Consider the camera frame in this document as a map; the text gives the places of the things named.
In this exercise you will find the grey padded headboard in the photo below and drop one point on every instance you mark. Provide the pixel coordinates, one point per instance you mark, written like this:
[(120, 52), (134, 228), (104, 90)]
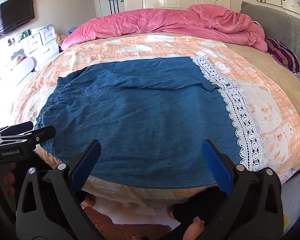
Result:
[(282, 27)]

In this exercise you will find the purple striped pillow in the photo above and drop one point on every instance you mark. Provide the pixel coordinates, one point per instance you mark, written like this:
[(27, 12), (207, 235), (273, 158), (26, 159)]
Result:
[(286, 57)]

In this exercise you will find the brown dotted cloth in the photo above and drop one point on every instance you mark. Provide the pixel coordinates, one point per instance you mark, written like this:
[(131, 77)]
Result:
[(115, 225)]

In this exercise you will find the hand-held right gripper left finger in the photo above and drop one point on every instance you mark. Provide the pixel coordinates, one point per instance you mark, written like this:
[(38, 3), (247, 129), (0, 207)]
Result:
[(86, 163)]

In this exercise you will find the bed with beige sheet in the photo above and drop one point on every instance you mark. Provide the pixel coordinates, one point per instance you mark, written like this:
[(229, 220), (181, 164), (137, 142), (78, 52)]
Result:
[(262, 65)]

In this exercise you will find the black wall television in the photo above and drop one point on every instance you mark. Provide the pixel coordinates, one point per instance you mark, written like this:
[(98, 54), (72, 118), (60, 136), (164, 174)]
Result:
[(12, 17)]

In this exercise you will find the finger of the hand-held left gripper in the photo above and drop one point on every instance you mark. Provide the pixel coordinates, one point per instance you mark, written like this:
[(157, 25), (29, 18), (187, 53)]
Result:
[(43, 133), (17, 127)]

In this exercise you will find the pink duvet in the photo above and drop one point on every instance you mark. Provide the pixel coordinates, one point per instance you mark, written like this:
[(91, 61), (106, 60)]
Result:
[(152, 21)]

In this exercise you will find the orange printed blanket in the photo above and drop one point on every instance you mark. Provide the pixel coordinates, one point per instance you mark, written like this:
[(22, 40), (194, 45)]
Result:
[(260, 105)]

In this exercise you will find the blue denim pants lace trim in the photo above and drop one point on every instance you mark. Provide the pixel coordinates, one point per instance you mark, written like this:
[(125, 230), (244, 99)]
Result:
[(140, 120)]

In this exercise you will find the white drawer dresser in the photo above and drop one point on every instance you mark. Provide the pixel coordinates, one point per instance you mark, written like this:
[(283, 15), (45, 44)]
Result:
[(41, 42)]

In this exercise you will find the person's left hand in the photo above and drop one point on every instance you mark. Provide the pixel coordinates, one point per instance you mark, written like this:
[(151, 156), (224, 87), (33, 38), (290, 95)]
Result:
[(8, 180)]

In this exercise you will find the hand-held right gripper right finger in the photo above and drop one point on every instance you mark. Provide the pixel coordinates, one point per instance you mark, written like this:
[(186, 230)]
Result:
[(216, 166)]

